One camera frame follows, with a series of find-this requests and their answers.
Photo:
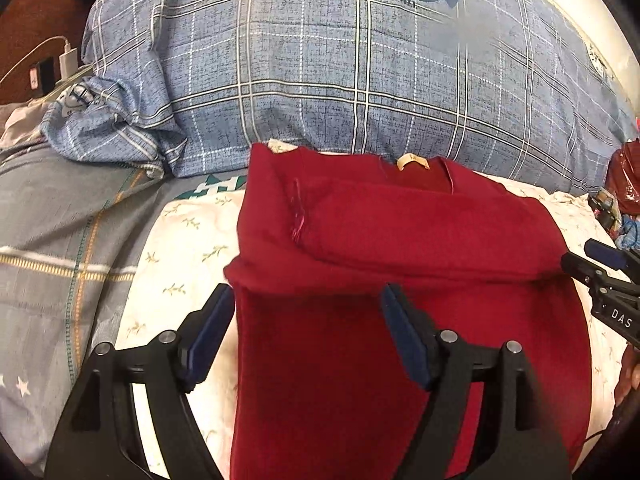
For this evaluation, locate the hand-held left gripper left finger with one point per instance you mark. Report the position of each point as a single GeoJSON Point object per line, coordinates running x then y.
{"type": "Point", "coordinates": [212, 327]}

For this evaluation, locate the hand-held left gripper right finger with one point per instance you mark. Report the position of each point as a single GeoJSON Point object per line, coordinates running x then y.
{"type": "Point", "coordinates": [402, 332]}

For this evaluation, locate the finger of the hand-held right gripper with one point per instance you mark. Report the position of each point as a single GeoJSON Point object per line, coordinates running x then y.
{"type": "Point", "coordinates": [582, 267]}
{"type": "Point", "coordinates": [605, 255]}

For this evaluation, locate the red knit sweater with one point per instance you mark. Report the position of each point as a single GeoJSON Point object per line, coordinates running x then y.
{"type": "Point", "coordinates": [410, 240]}

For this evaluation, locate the person's right hand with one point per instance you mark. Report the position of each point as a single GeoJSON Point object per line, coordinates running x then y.
{"type": "Point", "coordinates": [629, 375]}

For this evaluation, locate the blue crumpled bag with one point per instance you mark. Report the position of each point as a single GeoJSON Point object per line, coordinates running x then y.
{"type": "Point", "coordinates": [630, 232]}

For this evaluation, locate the small black device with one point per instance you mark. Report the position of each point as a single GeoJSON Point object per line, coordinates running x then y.
{"type": "Point", "coordinates": [604, 210]}

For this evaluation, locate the red plastic bag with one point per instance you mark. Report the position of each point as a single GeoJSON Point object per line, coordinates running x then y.
{"type": "Point", "coordinates": [625, 175]}

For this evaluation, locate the white floral cloth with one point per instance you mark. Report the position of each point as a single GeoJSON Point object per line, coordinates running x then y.
{"type": "Point", "coordinates": [185, 240]}

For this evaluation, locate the grey bed sheet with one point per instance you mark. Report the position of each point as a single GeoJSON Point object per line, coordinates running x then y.
{"type": "Point", "coordinates": [55, 240]}

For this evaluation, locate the blue plaid pillow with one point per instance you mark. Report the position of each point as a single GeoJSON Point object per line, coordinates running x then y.
{"type": "Point", "coordinates": [320, 75]}

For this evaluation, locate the pinkish grey cloth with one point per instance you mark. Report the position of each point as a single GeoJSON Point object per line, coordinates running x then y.
{"type": "Point", "coordinates": [20, 122]}

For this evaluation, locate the white charger plug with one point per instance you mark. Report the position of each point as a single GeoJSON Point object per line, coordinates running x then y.
{"type": "Point", "coordinates": [69, 62]}

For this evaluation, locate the brown wooden headboard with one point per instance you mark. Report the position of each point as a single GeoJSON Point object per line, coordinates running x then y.
{"type": "Point", "coordinates": [45, 15]}

